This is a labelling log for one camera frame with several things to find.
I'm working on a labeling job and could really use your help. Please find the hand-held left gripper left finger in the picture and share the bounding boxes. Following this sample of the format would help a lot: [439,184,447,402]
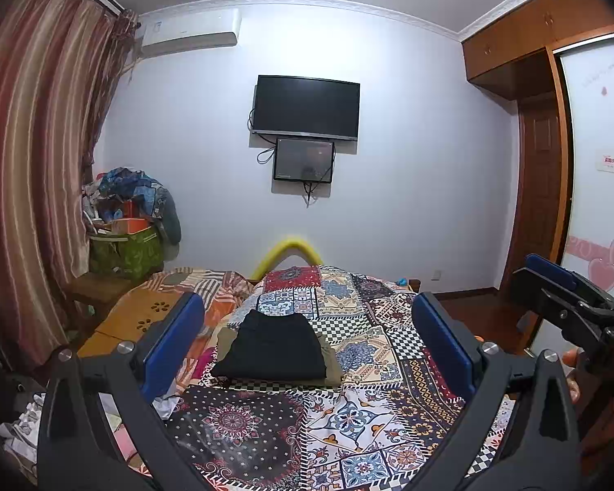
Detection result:
[37,291,205,491]

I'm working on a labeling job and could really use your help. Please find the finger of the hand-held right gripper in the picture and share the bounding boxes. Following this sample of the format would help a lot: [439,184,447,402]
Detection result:
[512,267,614,331]
[524,254,614,313]

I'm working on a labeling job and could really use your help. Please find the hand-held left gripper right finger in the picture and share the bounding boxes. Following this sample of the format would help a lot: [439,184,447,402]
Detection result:
[412,291,580,491]

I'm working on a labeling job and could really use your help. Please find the black pants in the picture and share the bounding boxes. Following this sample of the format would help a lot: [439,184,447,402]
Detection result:
[211,309,328,382]

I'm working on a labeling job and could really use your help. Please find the person's right hand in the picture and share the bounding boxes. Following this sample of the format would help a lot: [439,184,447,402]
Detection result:
[564,348,584,406]

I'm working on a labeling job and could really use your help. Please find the yellow wooden folding table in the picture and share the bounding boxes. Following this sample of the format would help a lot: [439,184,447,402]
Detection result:
[77,286,195,359]

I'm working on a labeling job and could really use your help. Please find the patchwork bedspread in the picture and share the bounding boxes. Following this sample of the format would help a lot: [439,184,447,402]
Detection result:
[164,265,517,491]

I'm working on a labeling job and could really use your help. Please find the white grey bed sheet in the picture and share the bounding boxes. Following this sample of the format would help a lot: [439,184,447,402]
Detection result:
[151,394,185,420]

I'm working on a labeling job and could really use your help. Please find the wooden door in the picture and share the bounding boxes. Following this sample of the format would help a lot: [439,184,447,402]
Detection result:
[501,95,564,297]

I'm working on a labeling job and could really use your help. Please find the wooden stool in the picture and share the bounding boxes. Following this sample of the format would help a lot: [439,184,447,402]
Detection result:
[70,268,134,318]

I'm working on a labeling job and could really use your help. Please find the green storage box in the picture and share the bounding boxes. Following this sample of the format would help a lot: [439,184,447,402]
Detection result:
[88,225,165,279]

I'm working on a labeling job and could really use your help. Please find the yellow foam tube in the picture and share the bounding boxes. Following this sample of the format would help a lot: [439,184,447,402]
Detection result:
[251,236,322,282]

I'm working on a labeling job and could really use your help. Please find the pile of clothes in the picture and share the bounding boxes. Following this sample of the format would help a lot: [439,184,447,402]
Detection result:
[82,166,182,246]

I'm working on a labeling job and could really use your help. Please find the white crumpled cloth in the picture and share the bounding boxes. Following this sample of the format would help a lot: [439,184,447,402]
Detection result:
[0,394,48,471]

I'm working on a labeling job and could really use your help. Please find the striped curtain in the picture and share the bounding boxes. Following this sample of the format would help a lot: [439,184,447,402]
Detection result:
[0,0,139,369]

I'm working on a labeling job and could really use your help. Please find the wooden overhead cabinet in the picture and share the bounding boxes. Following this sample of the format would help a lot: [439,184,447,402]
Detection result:
[462,0,614,100]

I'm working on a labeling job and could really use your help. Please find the white air conditioner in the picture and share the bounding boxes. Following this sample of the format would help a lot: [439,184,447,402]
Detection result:
[133,9,243,58]

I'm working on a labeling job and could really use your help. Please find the black monitor cable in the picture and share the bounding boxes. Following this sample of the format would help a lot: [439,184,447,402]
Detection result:
[302,143,337,209]

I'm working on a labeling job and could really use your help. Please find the small black wall monitor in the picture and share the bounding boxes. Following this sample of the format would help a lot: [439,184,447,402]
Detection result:
[273,137,336,184]

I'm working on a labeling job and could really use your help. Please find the black wall television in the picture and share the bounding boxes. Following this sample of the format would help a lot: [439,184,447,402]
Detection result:
[251,74,361,142]

